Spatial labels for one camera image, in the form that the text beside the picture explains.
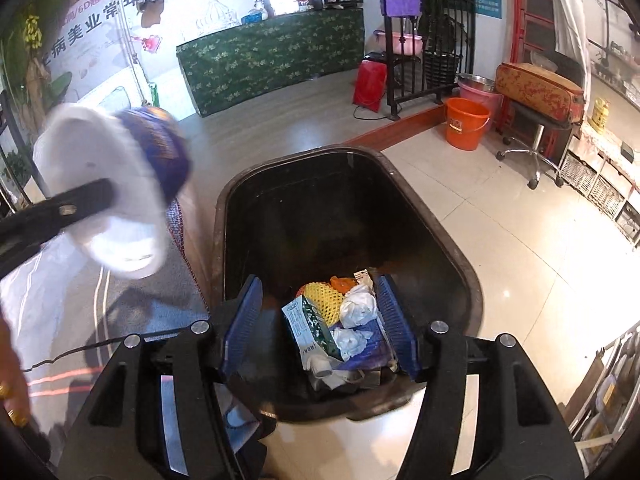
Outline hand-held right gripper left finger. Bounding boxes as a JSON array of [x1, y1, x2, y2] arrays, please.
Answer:
[[57, 275, 265, 480]]

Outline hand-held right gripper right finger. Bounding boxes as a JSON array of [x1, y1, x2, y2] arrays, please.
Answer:
[[375, 274, 586, 480]]

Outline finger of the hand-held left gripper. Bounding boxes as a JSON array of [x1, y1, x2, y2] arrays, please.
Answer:
[[0, 178, 117, 278]]

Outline blue plastic packet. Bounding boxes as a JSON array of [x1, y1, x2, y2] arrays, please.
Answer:
[[340, 320, 394, 372]]

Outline white tissue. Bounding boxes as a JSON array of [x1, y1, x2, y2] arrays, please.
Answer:
[[331, 327, 369, 361], [340, 290, 378, 329]]

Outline green white snack packet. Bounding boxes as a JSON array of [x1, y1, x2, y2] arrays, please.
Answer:
[[281, 295, 346, 376]]

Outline yellow foam fruit net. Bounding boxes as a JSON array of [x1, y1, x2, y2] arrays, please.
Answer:
[[298, 282, 346, 328]]

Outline white paper bowl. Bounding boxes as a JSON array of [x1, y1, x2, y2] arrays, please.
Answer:
[[32, 102, 173, 281]]

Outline dark brown trash bin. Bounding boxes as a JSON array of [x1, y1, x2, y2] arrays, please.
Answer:
[[212, 146, 485, 421]]

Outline person's left hand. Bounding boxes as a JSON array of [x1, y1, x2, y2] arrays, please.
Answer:
[[0, 317, 32, 428]]

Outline black iron railing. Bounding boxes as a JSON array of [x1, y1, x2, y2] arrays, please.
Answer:
[[0, 90, 31, 211]]

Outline large green banana plant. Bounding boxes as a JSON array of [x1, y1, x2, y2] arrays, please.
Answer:
[[0, 10, 73, 201]]

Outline white swing chair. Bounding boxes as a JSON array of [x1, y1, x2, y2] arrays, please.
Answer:
[[75, 67, 161, 126]]

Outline yellow banana bunch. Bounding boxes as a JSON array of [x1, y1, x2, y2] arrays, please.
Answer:
[[25, 15, 43, 51]]

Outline orange bucket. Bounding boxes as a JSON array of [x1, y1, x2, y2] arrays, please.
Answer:
[[444, 97, 492, 152]]

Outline swivel stool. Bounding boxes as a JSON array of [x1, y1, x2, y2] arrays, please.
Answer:
[[496, 60, 586, 191]]

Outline row of wicker baskets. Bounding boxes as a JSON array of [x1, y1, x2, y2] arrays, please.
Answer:
[[557, 150, 640, 248]]

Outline pink bucket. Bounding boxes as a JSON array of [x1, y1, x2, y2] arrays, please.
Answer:
[[457, 84, 503, 116]]

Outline red bag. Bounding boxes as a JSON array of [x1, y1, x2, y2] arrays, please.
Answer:
[[352, 59, 388, 111]]

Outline black mesh basket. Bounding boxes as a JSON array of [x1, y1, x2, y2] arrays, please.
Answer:
[[422, 52, 462, 92]]

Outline metal basin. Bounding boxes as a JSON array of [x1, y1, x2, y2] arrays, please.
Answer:
[[456, 74, 501, 92]]

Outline green floral counter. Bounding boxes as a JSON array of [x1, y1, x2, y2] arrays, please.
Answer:
[[176, 7, 366, 118]]

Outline orange patterned case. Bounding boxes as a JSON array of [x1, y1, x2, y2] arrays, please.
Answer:
[[495, 62, 586, 123]]

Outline white lace cloth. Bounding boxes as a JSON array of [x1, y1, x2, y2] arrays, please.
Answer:
[[580, 122, 640, 181]]

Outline pink basin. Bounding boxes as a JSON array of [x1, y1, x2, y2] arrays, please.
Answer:
[[372, 30, 423, 56]]

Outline yellow bottle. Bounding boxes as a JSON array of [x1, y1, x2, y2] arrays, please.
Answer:
[[589, 97, 612, 133]]

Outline black iron rack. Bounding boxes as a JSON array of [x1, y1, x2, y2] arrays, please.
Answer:
[[382, 0, 476, 121]]

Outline red ladder shelf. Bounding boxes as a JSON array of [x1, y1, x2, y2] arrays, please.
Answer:
[[507, 0, 556, 68]]

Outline white banner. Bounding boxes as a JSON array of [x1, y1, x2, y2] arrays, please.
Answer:
[[547, 0, 593, 111]]

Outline large wall poster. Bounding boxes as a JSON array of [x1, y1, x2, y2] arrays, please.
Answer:
[[30, 0, 281, 126]]

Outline black cable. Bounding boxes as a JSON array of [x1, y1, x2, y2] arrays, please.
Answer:
[[354, 100, 396, 122]]

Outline wooden wall shelves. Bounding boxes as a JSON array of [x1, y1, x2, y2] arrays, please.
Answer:
[[582, 0, 640, 96]]

